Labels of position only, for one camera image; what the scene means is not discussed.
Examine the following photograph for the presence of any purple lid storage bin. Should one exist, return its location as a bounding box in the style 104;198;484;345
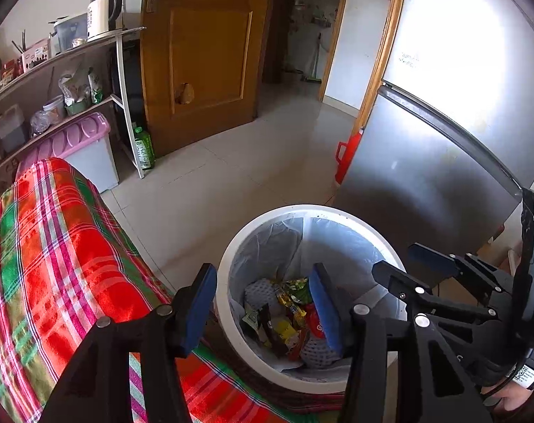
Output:
16;112;119;193

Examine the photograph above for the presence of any large white foam net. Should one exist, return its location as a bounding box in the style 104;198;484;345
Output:
244;278;280;315

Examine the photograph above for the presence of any red snack wrapper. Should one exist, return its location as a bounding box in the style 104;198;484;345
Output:
288;303;325;361

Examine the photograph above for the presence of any person's right hand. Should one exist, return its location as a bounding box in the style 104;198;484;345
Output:
486;381;533;415

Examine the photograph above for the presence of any dark brown wrapper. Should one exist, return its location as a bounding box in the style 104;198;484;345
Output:
239;304;274;349

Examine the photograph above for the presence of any green bottle on floor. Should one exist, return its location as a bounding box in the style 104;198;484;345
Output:
134;126;155;170

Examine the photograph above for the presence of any yellow snack wrapper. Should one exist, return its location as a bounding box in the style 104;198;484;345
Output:
268;284;306;349

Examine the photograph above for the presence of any small white foam net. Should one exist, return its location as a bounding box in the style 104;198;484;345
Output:
299;335;341;369

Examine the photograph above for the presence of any white kitchen shelf rack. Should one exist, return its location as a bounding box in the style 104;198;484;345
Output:
0;29;146;193

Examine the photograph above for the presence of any white oil jug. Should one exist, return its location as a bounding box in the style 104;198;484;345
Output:
0;104;29;153

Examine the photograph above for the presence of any white electric kettle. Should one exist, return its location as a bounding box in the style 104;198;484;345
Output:
87;0;123;40

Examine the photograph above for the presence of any white plastic tub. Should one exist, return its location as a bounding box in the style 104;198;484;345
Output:
42;94;66;125

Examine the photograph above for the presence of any plaid red green tablecloth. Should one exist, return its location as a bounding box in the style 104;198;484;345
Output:
0;158;344;422

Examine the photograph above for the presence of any wooden door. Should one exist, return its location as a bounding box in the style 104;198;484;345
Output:
141;0;272;157

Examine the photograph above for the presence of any pink utensil holder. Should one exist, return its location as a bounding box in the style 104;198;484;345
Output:
21;38;50;73

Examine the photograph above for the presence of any white trash bin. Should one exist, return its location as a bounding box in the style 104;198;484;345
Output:
216;204;406;394

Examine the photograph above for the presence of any red plastic container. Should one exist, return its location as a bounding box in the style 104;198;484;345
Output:
334;129;364;185

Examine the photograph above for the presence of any silver refrigerator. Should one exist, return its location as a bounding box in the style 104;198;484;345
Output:
335;0;534;283

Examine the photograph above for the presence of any clear plastic storage box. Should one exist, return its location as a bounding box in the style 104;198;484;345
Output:
53;12;88;53

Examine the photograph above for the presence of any green snack wrapper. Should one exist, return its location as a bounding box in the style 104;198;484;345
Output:
282;278;312;306

